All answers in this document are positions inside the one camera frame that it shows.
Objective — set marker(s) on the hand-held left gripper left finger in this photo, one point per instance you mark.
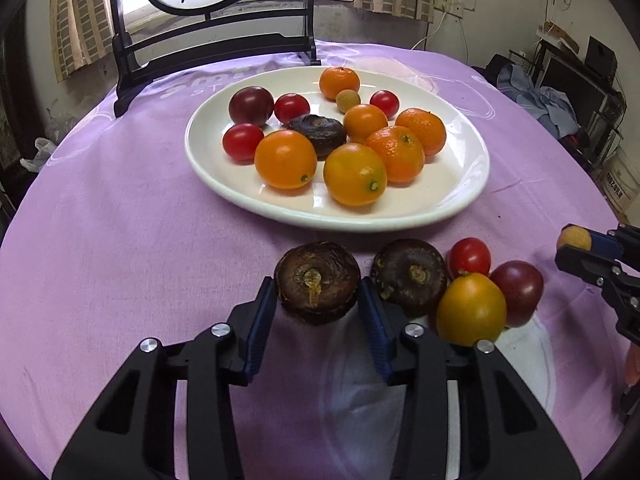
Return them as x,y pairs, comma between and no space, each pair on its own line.
260,325

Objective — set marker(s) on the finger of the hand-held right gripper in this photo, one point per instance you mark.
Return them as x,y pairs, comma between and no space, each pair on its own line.
607,280
602,242

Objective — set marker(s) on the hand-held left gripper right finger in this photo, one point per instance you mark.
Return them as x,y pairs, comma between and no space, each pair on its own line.
375,330

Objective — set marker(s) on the tan longan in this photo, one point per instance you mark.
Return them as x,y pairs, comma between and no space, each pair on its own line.
572,238
348,100

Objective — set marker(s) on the dark brown water chestnut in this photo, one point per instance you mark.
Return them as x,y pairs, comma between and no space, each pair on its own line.
320,134
317,285
410,277

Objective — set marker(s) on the large dark purple tomato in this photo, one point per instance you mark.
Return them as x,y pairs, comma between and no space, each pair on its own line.
520,292

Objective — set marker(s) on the yellow-green tomato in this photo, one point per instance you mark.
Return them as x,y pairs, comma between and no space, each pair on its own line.
470,310

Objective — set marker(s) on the red cherry tomato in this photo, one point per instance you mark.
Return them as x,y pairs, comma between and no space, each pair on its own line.
384,103
291,108
243,142
468,256

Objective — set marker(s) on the white oval plate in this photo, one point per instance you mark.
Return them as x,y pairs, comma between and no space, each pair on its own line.
225,185

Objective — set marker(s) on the orange cherry tomato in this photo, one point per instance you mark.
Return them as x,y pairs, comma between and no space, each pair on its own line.
365,122
355,175
285,159

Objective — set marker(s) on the mandarin orange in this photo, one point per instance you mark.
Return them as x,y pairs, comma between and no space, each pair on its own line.
397,157
422,129
339,82

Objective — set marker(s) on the small dark purple tomato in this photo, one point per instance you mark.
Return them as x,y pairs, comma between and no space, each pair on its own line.
251,105

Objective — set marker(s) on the person's right hand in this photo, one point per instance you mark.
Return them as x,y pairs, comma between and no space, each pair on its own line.
633,365

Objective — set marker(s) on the white printed bucket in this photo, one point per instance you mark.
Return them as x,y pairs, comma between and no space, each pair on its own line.
620,182

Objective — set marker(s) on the purple tablecloth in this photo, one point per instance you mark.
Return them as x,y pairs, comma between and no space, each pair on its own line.
125,260

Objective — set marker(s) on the blue cloth pile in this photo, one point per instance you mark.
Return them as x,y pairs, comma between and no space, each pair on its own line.
542,102

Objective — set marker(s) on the black metal rack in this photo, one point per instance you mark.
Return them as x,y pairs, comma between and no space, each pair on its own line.
575,87

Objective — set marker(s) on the black speaker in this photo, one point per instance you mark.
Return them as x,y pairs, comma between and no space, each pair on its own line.
600,57

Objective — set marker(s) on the round painted screen black stand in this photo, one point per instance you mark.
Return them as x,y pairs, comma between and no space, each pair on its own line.
210,50

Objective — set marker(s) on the white plastic bag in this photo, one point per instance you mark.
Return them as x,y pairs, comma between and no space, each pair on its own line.
40,152

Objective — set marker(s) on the white wall socket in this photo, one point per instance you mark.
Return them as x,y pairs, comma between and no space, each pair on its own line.
450,6

